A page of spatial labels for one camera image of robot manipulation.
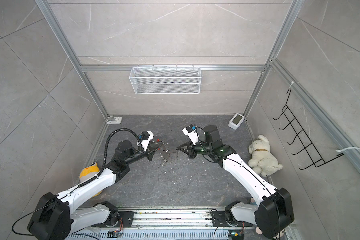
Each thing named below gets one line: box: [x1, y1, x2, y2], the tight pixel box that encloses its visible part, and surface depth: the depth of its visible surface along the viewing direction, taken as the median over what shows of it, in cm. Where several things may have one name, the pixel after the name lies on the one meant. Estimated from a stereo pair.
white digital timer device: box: [228, 113, 245, 130], surface depth 113 cm
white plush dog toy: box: [248, 135, 283, 177], surface depth 88 cm
